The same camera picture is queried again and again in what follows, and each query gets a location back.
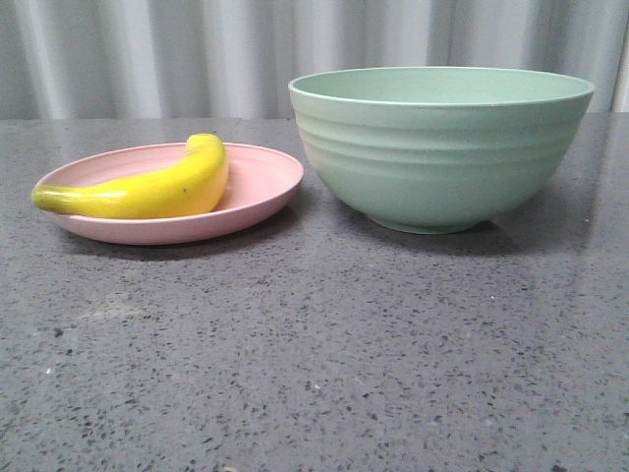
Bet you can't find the yellow banana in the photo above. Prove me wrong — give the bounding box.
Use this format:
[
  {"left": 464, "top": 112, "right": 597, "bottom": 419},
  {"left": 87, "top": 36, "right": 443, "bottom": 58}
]
[{"left": 31, "top": 134, "right": 229, "bottom": 219}]

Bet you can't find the pink plate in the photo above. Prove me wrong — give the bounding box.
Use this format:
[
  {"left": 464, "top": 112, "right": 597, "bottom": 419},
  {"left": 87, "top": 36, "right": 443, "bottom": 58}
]
[{"left": 39, "top": 143, "right": 304, "bottom": 245}]

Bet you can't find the green bowl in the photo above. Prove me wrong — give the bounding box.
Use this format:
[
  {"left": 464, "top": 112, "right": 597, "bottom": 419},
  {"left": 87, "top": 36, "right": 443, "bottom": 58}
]
[{"left": 289, "top": 66, "right": 595, "bottom": 234}]

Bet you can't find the white curtain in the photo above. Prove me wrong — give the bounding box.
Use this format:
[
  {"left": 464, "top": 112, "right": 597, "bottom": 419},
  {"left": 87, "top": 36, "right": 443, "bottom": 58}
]
[{"left": 1, "top": 1, "right": 628, "bottom": 119}]

